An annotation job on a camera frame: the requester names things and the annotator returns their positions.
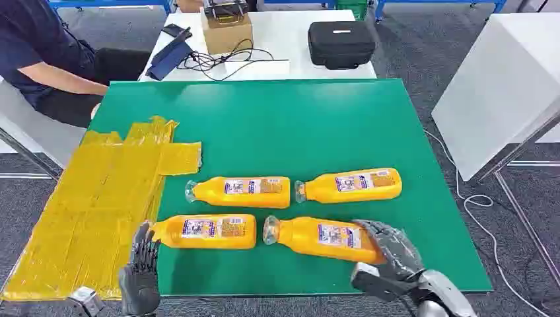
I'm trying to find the white table with items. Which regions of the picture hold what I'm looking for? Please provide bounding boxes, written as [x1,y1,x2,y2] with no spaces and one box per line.
[138,9,378,83]

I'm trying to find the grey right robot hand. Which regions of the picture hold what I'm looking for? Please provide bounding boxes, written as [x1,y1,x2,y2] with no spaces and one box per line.
[351,219,427,282]

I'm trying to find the white table with metal leg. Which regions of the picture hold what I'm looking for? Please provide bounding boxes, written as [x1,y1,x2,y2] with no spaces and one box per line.
[0,77,88,181]

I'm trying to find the black device with handle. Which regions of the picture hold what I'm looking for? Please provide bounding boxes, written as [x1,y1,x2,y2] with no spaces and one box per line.
[203,0,250,24]

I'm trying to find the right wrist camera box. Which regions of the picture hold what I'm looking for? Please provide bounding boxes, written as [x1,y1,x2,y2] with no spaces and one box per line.
[349,262,422,304]

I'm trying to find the white floor cable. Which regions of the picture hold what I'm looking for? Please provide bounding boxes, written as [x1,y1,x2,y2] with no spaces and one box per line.
[423,128,550,317]

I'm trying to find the cardboard box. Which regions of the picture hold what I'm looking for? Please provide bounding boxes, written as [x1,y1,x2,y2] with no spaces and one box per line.
[200,7,254,56]

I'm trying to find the green mat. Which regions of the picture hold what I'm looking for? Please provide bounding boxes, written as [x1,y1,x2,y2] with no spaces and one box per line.
[87,78,495,298]

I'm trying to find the dark blue pouch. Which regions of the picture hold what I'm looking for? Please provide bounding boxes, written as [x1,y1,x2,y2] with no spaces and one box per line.
[145,30,195,83]

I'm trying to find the black zip case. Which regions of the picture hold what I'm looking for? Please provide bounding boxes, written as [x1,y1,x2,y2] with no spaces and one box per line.
[306,20,378,71]

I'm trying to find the black phone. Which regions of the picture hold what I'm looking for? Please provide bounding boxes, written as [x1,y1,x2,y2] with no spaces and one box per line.
[160,23,193,40]

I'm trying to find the orange drink bottle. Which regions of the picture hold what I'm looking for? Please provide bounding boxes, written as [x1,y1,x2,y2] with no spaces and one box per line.
[185,176,291,209]
[294,168,403,205]
[150,213,258,251]
[263,215,387,266]

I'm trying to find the person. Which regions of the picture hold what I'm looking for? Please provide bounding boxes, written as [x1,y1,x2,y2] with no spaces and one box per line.
[0,0,153,129]

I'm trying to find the large empty white table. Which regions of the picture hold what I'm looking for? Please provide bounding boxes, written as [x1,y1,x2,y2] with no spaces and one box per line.
[431,13,560,183]

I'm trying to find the green crate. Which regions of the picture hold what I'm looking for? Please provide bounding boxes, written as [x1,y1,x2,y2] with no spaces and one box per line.
[335,0,369,21]

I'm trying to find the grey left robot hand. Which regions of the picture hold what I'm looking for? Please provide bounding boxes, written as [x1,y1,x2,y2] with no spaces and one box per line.
[118,221,162,317]

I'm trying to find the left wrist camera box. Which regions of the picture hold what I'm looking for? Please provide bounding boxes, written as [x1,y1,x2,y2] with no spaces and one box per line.
[67,286,106,317]

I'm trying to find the yellow sheet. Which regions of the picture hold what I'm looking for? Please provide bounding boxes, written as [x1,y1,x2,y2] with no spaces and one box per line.
[0,115,203,303]

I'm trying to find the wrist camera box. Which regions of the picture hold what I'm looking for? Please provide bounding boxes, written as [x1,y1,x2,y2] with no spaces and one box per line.
[349,262,422,304]
[67,286,106,317]

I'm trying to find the black tangled cables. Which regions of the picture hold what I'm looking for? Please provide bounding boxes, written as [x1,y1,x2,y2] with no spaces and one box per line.
[176,38,290,83]

